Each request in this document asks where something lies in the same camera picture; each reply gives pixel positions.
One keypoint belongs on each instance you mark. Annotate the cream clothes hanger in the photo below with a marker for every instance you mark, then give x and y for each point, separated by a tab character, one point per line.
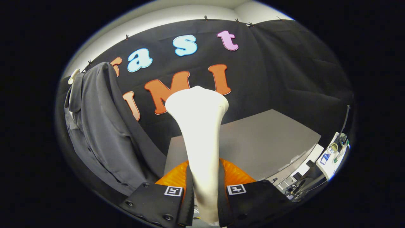
73	76

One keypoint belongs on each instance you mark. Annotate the white garment steamer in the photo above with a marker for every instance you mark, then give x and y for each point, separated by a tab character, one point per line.
199	126

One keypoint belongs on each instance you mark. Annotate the white side desk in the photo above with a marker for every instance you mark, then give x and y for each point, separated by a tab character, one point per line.
329	164

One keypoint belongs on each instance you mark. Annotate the grey drawer cabinet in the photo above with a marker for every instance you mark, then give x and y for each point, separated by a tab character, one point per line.
259	142

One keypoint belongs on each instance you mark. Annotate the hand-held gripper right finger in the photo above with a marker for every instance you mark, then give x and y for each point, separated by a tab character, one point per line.
222	202

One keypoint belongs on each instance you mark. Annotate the grey button shirt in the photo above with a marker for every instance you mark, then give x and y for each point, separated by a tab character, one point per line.
101	133

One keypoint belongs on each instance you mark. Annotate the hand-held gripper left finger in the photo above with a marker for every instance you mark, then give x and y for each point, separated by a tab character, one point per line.
189	196

